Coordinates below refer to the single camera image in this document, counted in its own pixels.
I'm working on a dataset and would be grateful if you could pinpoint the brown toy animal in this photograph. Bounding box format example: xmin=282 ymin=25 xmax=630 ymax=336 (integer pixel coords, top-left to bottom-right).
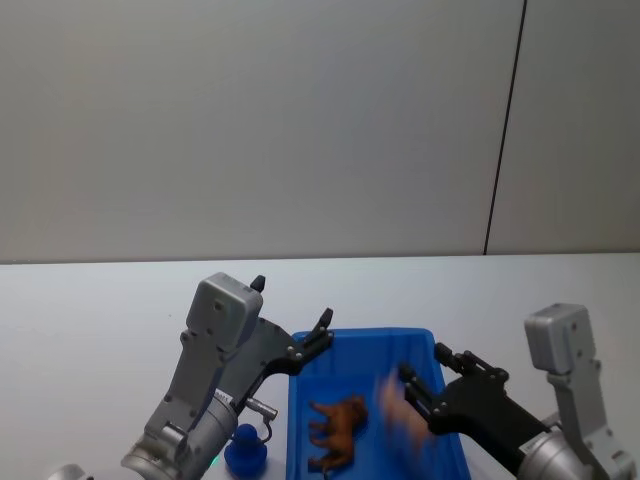
xmin=306 ymin=394 xmax=370 ymax=474

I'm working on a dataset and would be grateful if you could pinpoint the blue plastic tray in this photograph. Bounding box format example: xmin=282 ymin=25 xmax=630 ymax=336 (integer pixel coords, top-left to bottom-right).
xmin=285 ymin=327 xmax=474 ymax=480

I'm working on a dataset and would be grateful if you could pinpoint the thin cable with silver plug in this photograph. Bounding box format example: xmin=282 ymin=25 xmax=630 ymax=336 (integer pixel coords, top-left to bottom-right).
xmin=243 ymin=397 xmax=280 ymax=445

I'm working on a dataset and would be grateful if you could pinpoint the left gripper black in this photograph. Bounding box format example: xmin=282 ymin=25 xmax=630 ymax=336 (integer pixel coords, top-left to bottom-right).
xmin=218 ymin=274 xmax=336 ymax=408

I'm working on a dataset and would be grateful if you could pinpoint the small blue plastic toy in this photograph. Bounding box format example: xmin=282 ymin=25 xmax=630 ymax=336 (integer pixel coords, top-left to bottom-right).
xmin=223 ymin=423 xmax=269 ymax=477

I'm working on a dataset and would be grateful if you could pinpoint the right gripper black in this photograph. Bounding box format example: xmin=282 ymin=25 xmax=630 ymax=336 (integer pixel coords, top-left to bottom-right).
xmin=396 ymin=341 xmax=552 ymax=464

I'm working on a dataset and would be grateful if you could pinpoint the pink toy animal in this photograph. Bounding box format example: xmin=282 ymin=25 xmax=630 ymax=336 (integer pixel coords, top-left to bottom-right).
xmin=374 ymin=367 xmax=437 ymax=459

